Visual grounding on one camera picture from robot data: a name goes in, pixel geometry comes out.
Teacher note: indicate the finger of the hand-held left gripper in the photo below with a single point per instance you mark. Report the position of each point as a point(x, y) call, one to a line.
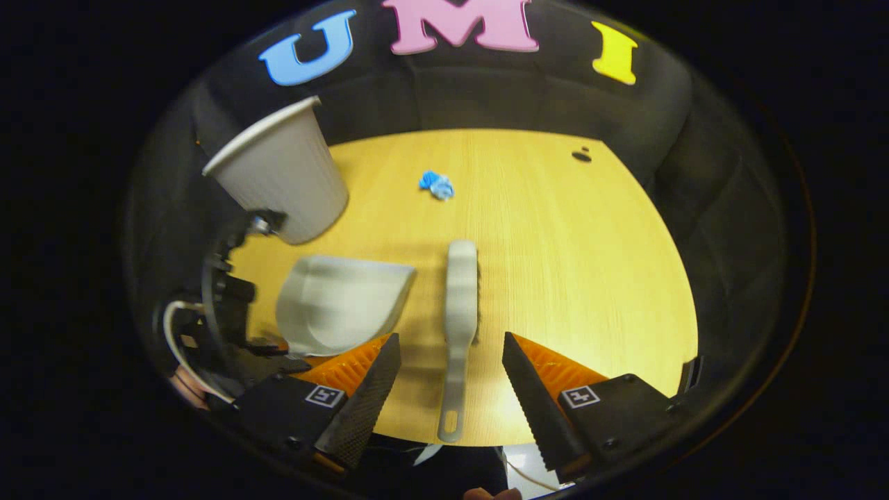
point(267, 361)

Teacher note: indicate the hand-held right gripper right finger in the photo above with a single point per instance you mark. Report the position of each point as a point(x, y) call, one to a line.
point(531, 403)

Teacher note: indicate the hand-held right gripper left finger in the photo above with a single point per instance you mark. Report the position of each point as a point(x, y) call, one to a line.
point(368, 403)

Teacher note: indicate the white plastic dustpan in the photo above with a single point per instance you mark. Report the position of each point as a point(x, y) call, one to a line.
point(340, 305)

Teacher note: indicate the small white broom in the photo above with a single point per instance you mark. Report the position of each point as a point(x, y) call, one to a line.
point(460, 292)

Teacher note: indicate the grey ribbed garbage bin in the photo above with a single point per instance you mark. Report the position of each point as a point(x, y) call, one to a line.
point(285, 173)

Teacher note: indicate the blue paper trash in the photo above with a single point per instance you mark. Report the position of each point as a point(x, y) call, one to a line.
point(437, 185)

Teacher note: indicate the wooden desktop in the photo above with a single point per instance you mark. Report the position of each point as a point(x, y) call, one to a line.
point(569, 278)

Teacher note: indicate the black desk edge clamp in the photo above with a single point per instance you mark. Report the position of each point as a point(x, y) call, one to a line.
point(691, 375)

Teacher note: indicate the small black desk fitting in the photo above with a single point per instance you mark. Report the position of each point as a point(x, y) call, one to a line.
point(582, 156)

